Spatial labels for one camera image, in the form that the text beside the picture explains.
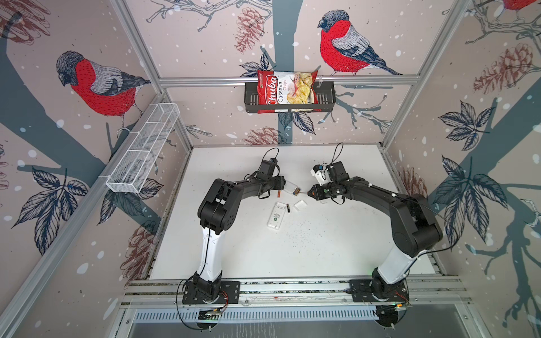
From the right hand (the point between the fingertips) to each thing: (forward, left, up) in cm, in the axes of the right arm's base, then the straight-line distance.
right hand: (308, 196), depth 93 cm
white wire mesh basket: (+2, +64, +28) cm, 70 cm away
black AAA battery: (-4, +9, -5) cm, 11 cm away
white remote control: (-8, +14, -4) cm, 17 cm away
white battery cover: (-2, +3, -6) cm, 7 cm away
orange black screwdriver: (+5, +5, -5) cm, 8 cm away
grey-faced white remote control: (+7, +7, -4) cm, 11 cm away
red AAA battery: (+4, +14, -5) cm, 15 cm away
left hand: (+10, +12, -2) cm, 16 cm away
